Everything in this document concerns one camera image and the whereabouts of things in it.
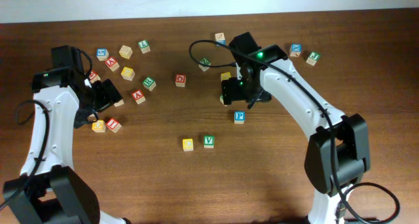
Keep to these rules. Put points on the green V block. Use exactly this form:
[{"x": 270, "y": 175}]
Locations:
[{"x": 209, "y": 141}]

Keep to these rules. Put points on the blue X block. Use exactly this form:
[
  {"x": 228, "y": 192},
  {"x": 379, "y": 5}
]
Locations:
[{"x": 295, "y": 50}]

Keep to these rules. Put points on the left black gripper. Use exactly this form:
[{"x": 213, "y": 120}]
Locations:
[{"x": 109, "y": 93}]

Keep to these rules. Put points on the red I block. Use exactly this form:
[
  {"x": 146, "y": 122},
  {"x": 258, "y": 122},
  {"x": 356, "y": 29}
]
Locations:
[{"x": 113, "y": 125}]

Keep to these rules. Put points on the wooden block blue side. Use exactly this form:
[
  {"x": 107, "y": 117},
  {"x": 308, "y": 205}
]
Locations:
[{"x": 220, "y": 39}]

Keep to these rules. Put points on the red 9 block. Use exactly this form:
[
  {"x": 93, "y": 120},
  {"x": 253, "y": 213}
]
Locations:
[{"x": 93, "y": 77}]

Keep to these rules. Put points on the yellow cluster block upper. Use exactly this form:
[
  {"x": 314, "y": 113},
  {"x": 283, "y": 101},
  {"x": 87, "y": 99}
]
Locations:
[{"x": 225, "y": 76}]

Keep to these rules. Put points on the green J block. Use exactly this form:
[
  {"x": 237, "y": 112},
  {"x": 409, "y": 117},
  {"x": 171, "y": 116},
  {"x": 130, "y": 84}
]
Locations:
[{"x": 312, "y": 58}]

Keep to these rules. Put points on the lower red A block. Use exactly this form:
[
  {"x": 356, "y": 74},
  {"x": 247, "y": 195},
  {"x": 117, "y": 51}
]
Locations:
[{"x": 138, "y": 96}]

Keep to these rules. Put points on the green L block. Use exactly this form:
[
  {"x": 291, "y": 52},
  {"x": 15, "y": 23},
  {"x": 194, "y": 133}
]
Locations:
[{"x": 144, "y": 46}]

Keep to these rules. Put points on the blue 5 block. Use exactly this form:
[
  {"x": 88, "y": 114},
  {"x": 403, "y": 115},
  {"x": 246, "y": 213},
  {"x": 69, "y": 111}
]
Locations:
[{"x": 102, "y": 54}]

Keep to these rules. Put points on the green Z block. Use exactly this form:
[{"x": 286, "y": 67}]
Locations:
[{"x": 204, "y": 64}]

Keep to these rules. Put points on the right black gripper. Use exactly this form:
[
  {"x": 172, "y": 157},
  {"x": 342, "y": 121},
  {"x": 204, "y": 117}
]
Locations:
[{"x": 230, "y": 91}]

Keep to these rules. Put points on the yellow O block middle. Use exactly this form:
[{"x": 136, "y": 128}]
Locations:
[{"x": 121, "y": 102}]

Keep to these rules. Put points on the yellow C block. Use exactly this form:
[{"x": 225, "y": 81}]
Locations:
[{"x": 188, "y": 144}]

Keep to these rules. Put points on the yellow o block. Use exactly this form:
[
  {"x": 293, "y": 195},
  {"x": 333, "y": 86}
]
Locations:
[
  {"x": 99, "y": 126},
  {"x": 121, "y": 102}
]

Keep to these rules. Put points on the blue P block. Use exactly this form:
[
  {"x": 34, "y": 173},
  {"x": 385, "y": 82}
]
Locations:
[{"x": 239, "y": 117}]

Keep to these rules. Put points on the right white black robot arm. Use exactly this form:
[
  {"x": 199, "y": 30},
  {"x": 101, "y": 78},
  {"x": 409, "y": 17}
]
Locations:
[{"x": 266, "y": 73}]

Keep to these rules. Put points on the yellow O block lower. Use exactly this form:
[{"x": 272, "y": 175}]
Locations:
[{"x": 99, "y": 126}]

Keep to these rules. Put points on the plain wooden yellow block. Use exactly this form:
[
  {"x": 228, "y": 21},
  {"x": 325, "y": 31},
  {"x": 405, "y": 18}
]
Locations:
[{"x": 125, "y": 52}]

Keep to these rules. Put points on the upper left yellow block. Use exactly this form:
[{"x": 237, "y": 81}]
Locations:
[{"x": 127, "y": 73}]

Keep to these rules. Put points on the red a block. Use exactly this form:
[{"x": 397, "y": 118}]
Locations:
[
  {"x": 138, "y": 96},
  {"x": 112, "y": 63}
]

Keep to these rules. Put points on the red O block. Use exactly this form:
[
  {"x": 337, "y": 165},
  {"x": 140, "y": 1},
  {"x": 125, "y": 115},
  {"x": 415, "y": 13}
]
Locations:
[{"x": 180, "y": 80}]

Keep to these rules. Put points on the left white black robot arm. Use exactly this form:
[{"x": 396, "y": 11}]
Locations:
[{"x": 48, "y": 189}]

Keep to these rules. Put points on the green r block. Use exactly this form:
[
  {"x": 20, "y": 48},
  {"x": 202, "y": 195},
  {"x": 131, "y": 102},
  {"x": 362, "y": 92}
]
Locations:
[
  {"x": 149, "y": 83},
  {"x": 222, "y": 100}
]

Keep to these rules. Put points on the upper red A block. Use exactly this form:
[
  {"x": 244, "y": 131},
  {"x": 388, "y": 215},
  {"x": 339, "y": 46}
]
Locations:
[{"x": 112, "y": 63}]

